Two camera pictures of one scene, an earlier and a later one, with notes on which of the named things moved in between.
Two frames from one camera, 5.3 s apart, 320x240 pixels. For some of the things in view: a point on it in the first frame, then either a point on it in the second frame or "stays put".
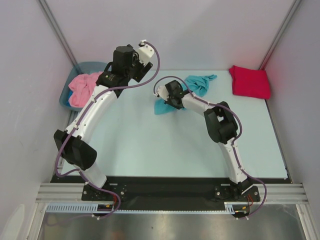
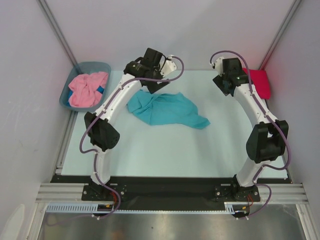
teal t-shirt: x=196 y=84 → x=174 y=109
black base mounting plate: x=119 y=188 stays put
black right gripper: x=171 y=100 → x=222 y=84
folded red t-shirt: x=250 y=82 stays put
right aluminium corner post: x=295 y=6 stays put
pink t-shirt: x=82 y=87 stays put
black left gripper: x=144 y=70 → x=153 y=86
